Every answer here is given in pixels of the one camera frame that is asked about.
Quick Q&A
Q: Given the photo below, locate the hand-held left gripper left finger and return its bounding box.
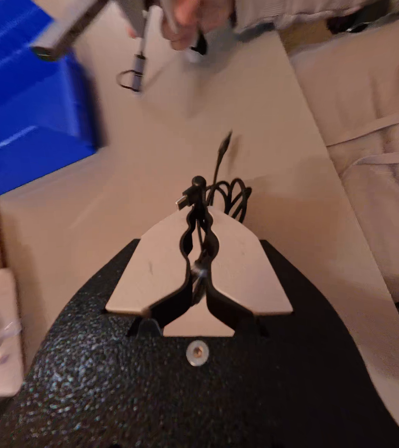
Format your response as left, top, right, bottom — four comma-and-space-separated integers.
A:
105, 208, 201, 329

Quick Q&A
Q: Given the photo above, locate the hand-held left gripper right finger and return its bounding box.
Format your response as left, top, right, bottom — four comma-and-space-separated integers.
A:
203, 206, 294, 332

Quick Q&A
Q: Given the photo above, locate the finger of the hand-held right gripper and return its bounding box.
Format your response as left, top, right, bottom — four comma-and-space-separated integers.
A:
115, 0, 152, 36

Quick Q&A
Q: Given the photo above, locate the hub cable with plug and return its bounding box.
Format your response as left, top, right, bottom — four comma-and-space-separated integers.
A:
116, 10, 149, 94

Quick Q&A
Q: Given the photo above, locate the grey usb hub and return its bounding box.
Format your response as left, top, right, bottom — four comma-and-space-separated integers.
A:
31, 0, 110, 63

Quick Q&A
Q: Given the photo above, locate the black usb-c cable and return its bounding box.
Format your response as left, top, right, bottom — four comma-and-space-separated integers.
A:
176, 129, 253, 305

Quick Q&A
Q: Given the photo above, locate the person's right hand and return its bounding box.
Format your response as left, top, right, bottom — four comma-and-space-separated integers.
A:
160, 0, 237, 51

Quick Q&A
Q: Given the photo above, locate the blue plastic bin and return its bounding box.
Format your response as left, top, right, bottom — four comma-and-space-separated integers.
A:
0, 0, 106, 197

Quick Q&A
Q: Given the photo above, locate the person's beige clothing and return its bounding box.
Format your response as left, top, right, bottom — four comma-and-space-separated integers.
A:
289, 7, 399, 305

